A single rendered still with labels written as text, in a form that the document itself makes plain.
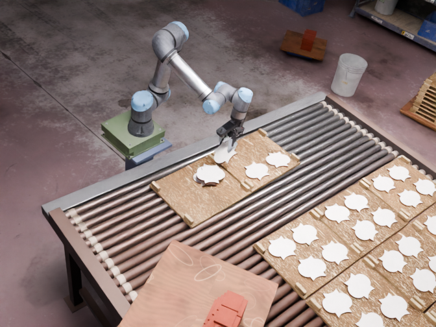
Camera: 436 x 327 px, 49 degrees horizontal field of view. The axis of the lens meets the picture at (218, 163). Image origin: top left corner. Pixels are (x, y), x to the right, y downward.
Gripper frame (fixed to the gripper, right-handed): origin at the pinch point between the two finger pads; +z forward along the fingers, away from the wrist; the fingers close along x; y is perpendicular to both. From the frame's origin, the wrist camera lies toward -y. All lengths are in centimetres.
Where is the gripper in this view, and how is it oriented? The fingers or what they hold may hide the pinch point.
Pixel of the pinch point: (223, 147)
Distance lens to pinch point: 261.3
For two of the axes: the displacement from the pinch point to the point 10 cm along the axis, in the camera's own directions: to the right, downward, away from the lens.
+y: 7.0, -2.3, 6.7
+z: -2.8, 7.8, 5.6
